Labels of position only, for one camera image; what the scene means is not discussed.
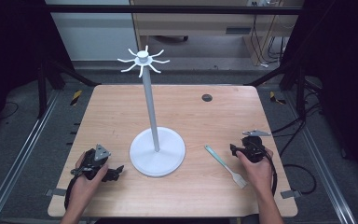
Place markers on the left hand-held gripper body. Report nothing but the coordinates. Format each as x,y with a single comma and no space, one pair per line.
90,161

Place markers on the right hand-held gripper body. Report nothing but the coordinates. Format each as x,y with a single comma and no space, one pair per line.
254,149

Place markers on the white hook stand rack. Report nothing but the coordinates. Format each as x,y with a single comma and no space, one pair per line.
150,102

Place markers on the person's left hand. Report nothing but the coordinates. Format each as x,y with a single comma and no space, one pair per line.
85,186

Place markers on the person's right hand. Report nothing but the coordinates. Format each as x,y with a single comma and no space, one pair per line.
258,175

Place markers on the yellow black striped tape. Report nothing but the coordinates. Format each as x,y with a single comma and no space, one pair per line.
275,98
76,97

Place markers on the white cabinet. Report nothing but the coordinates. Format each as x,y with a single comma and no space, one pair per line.
93,34

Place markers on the light wooden office desk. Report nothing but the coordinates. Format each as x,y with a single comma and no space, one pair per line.
199,23

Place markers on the grey table bracket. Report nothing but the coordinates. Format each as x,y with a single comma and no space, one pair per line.
54,192
290,194

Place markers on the aluminium floor rail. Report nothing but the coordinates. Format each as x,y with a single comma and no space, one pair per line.
320,155
18,155

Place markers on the black metal frame strut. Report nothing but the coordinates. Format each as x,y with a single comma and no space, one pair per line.
300,90
42,90

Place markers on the black horizontal frame bar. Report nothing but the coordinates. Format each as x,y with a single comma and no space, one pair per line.
167,9

